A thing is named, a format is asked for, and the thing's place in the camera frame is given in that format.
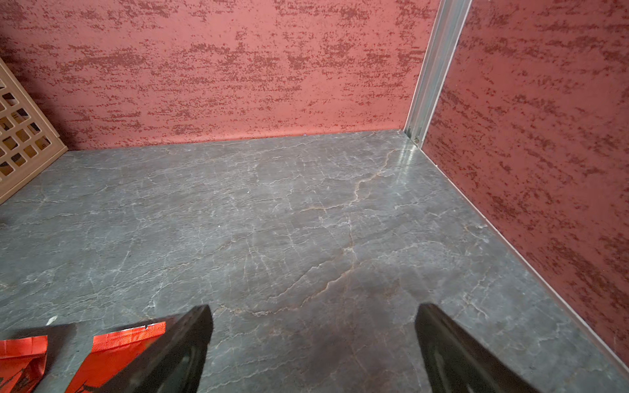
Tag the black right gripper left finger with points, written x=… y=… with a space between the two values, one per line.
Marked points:
x=174 y=362

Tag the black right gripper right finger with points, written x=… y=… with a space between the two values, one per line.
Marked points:
x=456 y=362

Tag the red tea bag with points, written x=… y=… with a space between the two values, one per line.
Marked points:
x=111 y=353
x=23 y=363

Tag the beige plastic desk organizer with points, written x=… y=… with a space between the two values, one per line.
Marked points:
x=29 y=142

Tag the aluminium corner post right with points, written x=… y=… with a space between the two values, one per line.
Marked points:
x=443 y=41

